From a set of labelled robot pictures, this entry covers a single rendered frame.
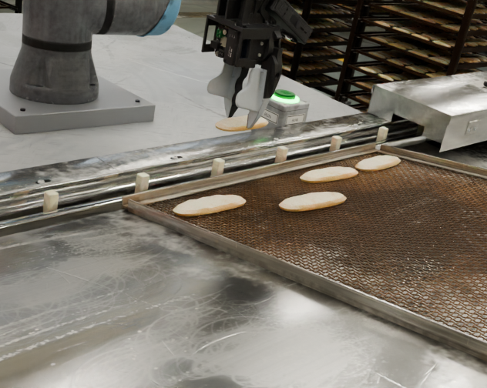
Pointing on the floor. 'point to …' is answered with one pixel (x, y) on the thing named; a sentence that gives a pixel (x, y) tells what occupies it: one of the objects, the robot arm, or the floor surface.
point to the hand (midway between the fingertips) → (243, 113)
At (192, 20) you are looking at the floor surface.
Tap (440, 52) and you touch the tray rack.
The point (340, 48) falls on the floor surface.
